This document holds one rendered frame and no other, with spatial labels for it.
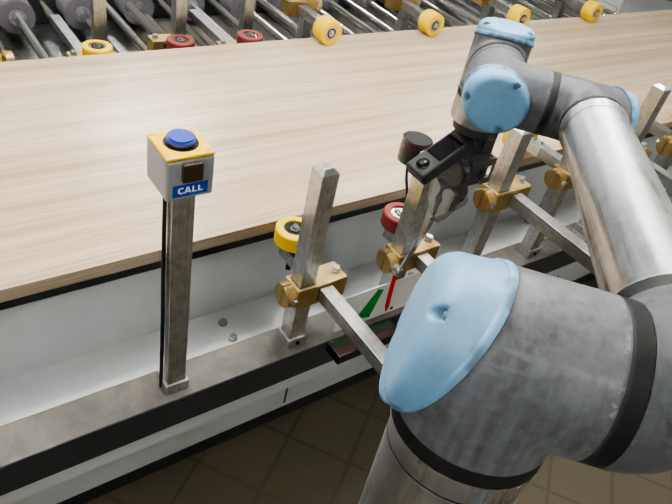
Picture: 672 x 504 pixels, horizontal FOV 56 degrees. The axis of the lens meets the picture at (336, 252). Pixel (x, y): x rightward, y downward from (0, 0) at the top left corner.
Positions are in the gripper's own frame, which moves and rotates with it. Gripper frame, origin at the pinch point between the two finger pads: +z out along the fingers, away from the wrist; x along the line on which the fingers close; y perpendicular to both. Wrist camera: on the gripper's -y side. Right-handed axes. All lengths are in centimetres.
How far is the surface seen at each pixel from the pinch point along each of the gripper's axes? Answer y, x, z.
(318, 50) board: 35, 93, 13
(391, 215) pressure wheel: 4.1, 14.5, 11.6
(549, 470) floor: 65, -26, 104
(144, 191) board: -41, 40, 11
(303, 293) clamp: -23.3, 5.2, 15.7
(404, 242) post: 1.3, 6.3, 11.9
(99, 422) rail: -63, 5, 31
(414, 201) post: 1.6, 7.2, 2.0
